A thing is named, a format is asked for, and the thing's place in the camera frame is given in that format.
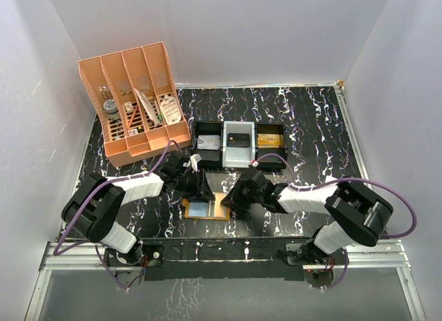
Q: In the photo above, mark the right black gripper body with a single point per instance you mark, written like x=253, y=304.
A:
x=249, y=197

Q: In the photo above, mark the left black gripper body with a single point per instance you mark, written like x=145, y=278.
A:
x=189, y=183

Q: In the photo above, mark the orange leather card holder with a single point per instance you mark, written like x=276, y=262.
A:
x=197, y=210

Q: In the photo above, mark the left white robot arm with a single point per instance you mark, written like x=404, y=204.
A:
x=93, y=209

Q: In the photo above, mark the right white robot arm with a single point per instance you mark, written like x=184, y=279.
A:
x=360, y=215

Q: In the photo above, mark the left black card bin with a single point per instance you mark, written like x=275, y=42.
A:
x=211, y=159

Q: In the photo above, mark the black card bin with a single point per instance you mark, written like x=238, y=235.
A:
x=211, y=159
x=271, y=149

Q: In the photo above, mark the silver credit card stack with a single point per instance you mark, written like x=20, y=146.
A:
x=208, y=142

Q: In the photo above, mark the gold credit card stack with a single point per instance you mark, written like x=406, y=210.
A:
x=270, y=141

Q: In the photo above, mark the black credit card stack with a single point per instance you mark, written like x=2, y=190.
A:
x=240, y=140

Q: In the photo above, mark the right black card bin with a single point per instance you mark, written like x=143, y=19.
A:
x=271, y=149

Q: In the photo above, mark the white middle card bin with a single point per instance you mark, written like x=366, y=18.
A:
x=234, y=157

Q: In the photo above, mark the orange pencil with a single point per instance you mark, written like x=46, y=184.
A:
x=132, y=117

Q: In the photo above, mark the white labelled package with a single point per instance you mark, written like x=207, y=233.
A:
x=170, y=110

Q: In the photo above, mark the white paper leaflet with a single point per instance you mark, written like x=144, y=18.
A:
x=148, y=107

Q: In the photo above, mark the peach desk file organizer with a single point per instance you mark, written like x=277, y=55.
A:
x=115, y=76

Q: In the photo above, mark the grey tape roll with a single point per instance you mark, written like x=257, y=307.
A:
x=111, y=110

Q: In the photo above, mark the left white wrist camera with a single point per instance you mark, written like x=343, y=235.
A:
x=193, y=163

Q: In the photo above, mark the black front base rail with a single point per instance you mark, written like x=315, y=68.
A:
x=219, y=258

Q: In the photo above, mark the aluminium table frame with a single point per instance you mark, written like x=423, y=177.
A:
x=374, y=284

